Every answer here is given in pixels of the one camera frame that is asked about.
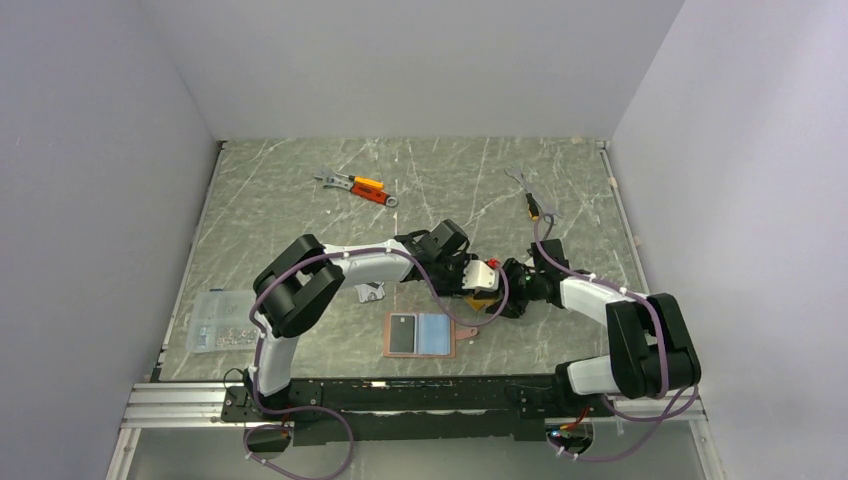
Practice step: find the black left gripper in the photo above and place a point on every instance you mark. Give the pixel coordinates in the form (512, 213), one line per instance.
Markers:
(456, 288)

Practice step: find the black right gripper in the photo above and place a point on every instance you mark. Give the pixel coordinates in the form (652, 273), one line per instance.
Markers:
(513, 307)

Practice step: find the brown leather card holder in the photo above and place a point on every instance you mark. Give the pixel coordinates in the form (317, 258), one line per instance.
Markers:
(436, 336)

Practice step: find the silver magnetic stripe card stack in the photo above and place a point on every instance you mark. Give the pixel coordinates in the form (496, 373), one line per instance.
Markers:
(370, 292)

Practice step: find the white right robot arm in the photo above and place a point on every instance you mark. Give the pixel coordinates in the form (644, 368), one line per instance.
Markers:
(650, 348)

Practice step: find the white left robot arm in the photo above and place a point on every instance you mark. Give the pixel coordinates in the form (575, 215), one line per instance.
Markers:
(294, 291)

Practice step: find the orange card stack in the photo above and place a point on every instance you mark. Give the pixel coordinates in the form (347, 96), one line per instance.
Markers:
(482, 303)

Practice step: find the red orange adjustable wrench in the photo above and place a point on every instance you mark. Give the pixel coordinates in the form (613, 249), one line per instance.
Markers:
(369, 189)

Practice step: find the silver open end wrench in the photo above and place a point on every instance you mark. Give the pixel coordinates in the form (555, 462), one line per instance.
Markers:
(516, 172)

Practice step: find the clear plastic screw box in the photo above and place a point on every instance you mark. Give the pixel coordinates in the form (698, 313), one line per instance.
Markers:
(219, 322)

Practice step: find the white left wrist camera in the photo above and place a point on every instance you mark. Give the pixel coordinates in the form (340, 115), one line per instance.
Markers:
(479, 276)

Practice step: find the yellow handled screwdriver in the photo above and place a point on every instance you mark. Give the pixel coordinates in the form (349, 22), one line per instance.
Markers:
(533, 207)

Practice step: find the aluminium frame rail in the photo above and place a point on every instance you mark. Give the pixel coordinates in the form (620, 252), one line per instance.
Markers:
(171, 405)

